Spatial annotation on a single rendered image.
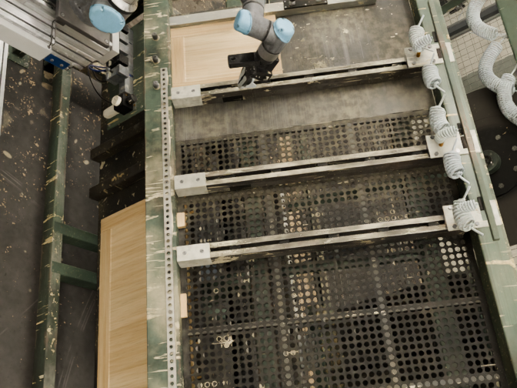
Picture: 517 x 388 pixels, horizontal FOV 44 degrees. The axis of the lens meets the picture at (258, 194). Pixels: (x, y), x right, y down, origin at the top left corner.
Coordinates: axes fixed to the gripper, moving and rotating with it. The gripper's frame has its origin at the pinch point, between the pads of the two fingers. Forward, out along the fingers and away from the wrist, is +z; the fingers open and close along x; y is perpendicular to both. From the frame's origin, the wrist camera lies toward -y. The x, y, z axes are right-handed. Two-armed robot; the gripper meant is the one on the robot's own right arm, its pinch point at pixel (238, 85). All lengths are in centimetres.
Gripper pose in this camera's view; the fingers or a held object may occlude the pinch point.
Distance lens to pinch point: 244.9
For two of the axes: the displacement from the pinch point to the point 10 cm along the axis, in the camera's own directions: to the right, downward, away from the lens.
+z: -4.2, 4.4, 7.9
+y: 9.0, 1.1, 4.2
